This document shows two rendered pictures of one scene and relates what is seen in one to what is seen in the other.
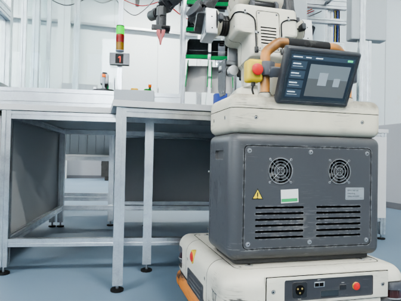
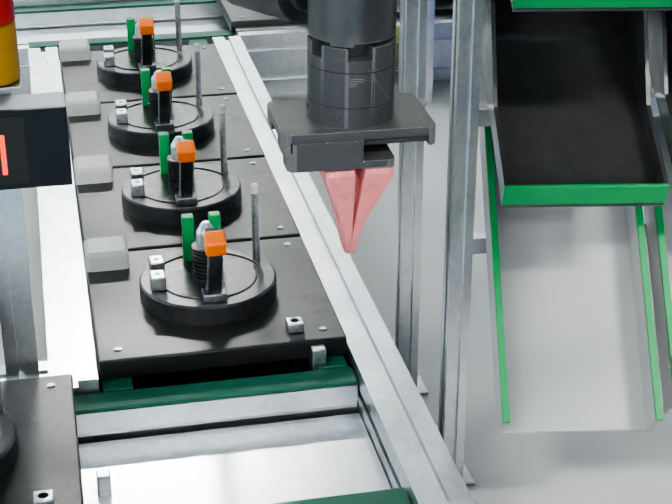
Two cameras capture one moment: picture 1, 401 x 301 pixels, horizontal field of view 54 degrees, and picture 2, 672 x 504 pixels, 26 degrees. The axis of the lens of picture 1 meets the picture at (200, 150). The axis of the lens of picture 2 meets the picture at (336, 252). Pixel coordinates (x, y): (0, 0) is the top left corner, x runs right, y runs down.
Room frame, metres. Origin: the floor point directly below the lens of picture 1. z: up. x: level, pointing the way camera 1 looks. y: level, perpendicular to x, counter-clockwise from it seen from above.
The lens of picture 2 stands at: (1.22, 0.30, 1.65)
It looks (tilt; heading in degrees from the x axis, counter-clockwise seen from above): 25 degrees down; 356
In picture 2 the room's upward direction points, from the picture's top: straight up
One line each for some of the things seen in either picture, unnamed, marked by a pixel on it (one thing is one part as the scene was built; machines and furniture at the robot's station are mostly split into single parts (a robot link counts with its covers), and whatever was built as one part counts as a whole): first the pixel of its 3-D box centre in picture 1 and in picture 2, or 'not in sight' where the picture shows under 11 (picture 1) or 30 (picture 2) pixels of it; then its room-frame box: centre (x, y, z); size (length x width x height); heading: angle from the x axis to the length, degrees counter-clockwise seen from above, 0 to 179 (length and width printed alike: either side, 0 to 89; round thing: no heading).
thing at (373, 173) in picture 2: (158, 36); (331, 187); (2.12, 0.24, 1.27); 0.07 x 0.07 x 0.09; 8
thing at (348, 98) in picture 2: (160, 23); (350, 86); (2.12, 0.23, 1.34); 0.10 x 0.07 x 0.07; 98
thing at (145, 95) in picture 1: (134, 96); not in sight; (2.09, 0.36, 0.93); 0.21 x 0.07 x 0.06; 98
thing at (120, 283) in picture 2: not in sight; (206, 256); (2.56, 0.34, 1.01); 0.24 x 0.24 x 0.13; 8
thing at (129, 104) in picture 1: (193, 115); not in sight; (2.18, 0.05, 0.84); 0.90 x 0.70 x 0.03; 105
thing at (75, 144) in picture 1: (89, 144); not in sight; (4.25, 1.21, 0.73); 0.62 x 0.42 x 0.23; 98
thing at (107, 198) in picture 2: not in sight; (180, 167); (2.81, 0.38, 1.01); 0.24 x 0.24 x 0.13; 8
